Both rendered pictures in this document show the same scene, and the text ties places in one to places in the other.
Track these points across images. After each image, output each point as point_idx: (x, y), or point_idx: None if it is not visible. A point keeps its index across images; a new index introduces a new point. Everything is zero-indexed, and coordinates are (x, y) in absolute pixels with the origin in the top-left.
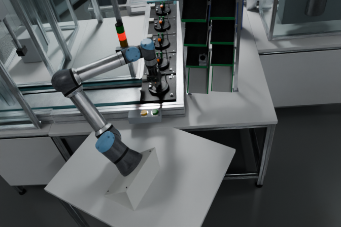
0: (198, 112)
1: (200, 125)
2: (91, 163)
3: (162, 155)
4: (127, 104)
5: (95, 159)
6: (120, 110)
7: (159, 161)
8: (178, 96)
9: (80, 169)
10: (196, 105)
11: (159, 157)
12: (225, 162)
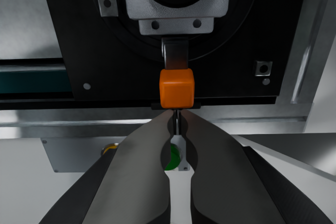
0: (330, 79)
1: (314, 132)
2: (22, 214)
3: (189, 205)
4: (11, 90)
5: (26, 208)
6: (0, 137)
7: (182, 216)
8: (295, 61)
9: (5, 223)
10: (334, 42)
11: (180, 209)
12: (331, 221)
